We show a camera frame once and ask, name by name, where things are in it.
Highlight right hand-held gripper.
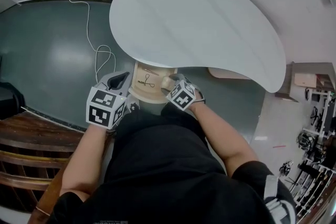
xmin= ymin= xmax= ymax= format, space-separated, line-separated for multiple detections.
xmin=160 ymin=73 xmax=205 ymax=111

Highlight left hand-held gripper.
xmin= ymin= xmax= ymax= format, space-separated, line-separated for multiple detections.
xmin=86 ymin=72 xmax=131 ymax=131

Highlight small beige round object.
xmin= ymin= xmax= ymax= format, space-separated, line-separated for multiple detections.
xmin=160 ymin=76 xmax=174 ymax=90

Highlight red pen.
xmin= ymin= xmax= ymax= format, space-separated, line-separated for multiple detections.
xmin=142 ymin=68 xmax=161 ymax=76

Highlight small scissors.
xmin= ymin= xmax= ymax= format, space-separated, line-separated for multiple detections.
xmin=136 ymin=74 xmax=156 ymax=88

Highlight large wooden drawer white front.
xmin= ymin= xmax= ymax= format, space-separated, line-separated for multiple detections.
xmin=127 ymin=61 xmax=178 ymax=104

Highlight person's left forearm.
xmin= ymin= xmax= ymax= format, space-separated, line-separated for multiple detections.
xmin=59 ymin=123 xmax=117 ymax=198

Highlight person's right forearm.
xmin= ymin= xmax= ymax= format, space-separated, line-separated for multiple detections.
xmin=188 ymin=104 xmax=259 ymax=179

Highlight white kidney-shaped desk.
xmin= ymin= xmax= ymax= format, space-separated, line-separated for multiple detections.
xmin=109 ymin=0 xmax=287 ymax=94

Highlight person's left white shoe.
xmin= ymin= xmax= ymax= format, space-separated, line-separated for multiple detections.
xmin=125 ymin=94 xmax=141 ymax=114

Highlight person's black clothing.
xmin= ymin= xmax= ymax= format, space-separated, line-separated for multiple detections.
xmin=49 ymin=101 xmax=298 ymax=224

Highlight black grey cleaning machine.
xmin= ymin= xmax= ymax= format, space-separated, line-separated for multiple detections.
xmin=0 ymin=81 xmax=26 ymax=120

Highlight grey wooden shelf unit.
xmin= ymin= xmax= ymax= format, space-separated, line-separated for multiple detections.
xmin=274 ymin=61 xmax=336 ymax=102

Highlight light wooden box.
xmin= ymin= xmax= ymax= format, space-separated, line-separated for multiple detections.
xmin=293 ymin=72 xmax=317 ymax=88

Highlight small floor device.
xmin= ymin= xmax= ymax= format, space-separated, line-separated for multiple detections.
xmin=279 ymin=160 xmax=293 ymax=176

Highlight white storage rack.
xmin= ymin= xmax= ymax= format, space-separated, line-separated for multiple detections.
xmin=288 ymin=162 xmax=336 ymax=219

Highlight white power cable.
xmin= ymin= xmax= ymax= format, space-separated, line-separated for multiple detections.
xmin=66 ymin=0 xmax=117 ymax=80

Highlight pile of black cables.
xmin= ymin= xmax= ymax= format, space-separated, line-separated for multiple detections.
xmin=296 ymin=131 xmax=319 ymax=151

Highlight white desk frame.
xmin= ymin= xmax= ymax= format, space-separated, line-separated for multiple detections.
xmin=301 ymin=86 xmax=336 ymax=140

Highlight grey shoulder strap harness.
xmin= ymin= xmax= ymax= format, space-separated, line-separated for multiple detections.
xmin=263 ymin=174 xmax=297 ymax=224

